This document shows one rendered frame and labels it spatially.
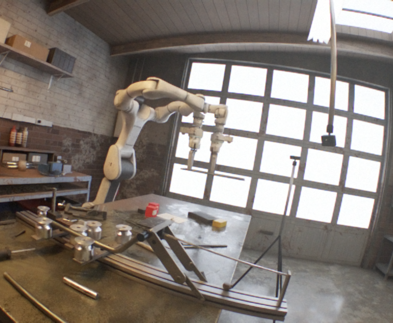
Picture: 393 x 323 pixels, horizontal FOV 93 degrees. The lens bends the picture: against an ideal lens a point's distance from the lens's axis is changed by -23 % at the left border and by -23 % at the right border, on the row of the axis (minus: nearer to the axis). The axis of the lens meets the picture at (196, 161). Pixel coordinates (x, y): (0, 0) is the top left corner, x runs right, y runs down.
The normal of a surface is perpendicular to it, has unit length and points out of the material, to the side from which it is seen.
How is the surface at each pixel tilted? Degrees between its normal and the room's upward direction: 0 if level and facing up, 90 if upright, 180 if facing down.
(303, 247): 90
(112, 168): 90
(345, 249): 90
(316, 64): 90
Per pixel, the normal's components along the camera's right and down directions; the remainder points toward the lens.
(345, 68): -0.27, -0.04
